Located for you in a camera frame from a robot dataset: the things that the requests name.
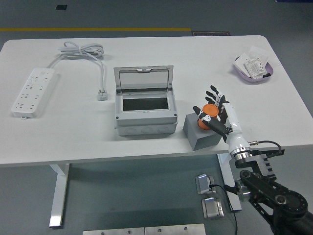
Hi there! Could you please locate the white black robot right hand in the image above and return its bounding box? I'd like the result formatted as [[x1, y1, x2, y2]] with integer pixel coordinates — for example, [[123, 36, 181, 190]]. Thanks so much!
[[192, 85, 252, 154]]

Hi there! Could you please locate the orange cylindrical battery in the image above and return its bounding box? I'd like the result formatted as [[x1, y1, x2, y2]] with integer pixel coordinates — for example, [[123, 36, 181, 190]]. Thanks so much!
[[197, 103, 220, 130]]

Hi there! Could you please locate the transparent hinged box lid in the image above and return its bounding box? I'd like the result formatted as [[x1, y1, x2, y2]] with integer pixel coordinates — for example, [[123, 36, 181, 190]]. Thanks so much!
[[113, 65, 175, 93]]

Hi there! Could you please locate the grey block battery holder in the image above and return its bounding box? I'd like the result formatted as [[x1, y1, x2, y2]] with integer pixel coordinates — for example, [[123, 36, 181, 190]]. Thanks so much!
[[182, 113, 226, 151]]

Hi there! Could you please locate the white card box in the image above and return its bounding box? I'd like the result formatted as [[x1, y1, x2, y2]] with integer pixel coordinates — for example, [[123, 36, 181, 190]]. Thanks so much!
[[233, 54, 250, 74]]

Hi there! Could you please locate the grey plastic junction box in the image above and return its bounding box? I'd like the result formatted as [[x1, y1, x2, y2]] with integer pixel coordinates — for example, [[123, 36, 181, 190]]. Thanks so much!
[[113, 89, 178, 137]]

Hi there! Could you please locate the white table leg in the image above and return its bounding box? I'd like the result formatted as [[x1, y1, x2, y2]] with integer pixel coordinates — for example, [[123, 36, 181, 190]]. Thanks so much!
[[48, 163, 70, 228], [217, 153, 243, 212]]

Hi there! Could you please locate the purple plastic tray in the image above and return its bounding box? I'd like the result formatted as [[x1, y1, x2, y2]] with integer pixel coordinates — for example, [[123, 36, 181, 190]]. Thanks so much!
[[231, 55, 274, 85]]

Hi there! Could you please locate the black table control panel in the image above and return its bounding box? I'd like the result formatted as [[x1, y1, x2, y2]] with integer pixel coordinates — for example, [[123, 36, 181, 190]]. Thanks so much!
[[265, 148, 286, 157]]

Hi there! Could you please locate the silver foot pedal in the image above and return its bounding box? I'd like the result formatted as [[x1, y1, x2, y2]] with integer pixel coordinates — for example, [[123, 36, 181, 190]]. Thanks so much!
[[195, 173, 216, 195], [201, 197, 225, 219]]

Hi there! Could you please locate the clear plastic bag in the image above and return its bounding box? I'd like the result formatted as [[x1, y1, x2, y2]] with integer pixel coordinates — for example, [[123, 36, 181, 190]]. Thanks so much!
[[248, 46, 269, 64]]

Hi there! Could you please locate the dark floor mat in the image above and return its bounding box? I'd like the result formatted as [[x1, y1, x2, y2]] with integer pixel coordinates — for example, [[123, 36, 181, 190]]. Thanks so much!
[[192, 31, 230, 37]]

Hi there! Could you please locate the grey metal plate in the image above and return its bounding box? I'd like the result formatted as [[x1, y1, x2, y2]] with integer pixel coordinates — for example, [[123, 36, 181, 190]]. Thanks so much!
[[82, 227, 145, 235]]

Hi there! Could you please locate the white power strip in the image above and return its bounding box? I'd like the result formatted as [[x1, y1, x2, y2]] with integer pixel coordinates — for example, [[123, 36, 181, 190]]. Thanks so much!
[[11, 68, 59, 120]]

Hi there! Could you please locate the white printed switch panel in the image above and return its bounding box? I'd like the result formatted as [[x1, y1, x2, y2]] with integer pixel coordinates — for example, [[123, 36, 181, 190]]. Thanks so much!
[[244, 57, 267, 80]]

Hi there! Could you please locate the black pedal cable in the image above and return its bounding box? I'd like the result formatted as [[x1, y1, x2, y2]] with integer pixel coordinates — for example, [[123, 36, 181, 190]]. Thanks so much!
[[209, 183, 239, 235]]

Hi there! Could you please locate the white power cord with plug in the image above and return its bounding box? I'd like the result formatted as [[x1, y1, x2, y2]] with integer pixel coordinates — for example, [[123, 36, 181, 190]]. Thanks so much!
[[46, 41, 109, 101]]

